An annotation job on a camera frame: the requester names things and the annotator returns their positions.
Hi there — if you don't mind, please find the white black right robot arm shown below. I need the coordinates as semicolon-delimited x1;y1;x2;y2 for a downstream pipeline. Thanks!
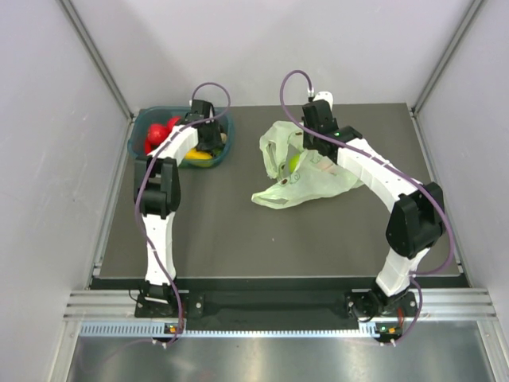
302;99;445;315

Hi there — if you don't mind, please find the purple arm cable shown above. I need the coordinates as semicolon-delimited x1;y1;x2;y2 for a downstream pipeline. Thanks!
134;82;231;347
280;70;457;346

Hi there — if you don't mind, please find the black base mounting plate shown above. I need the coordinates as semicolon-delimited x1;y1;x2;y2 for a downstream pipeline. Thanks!
134;289;418;320

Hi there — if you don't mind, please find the red fake chili pepper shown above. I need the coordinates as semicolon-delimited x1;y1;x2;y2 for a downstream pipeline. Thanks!
144;138;153;155

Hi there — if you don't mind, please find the yellow fake mango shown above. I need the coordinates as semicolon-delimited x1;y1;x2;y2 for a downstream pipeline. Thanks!
185;149;214;161

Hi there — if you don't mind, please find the teal plastic basket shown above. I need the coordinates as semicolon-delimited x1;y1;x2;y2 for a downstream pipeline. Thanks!
126;106;235;169

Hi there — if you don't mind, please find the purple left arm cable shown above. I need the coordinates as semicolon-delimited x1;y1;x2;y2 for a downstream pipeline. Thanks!
134;82;231;347

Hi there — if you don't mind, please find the red fake apple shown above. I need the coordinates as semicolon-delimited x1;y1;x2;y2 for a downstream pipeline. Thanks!
166;116;181;133

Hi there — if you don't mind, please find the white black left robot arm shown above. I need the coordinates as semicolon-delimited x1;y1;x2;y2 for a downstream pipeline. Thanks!
134;99;225;316

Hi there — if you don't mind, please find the green fake apple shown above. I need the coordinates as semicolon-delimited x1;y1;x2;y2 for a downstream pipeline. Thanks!
288;154;300;173

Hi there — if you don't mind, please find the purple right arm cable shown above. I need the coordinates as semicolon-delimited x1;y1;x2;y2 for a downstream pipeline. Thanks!
280;70;457;346

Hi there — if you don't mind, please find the grey slotted cable duct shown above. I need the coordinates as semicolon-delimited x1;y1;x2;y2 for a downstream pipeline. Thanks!
80;322;398;339

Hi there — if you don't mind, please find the light green plastic bag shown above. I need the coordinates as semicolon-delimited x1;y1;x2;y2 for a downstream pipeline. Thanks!
251;121;363;209

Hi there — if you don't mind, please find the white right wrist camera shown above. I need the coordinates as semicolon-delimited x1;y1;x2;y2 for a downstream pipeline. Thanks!
308;88;334;109

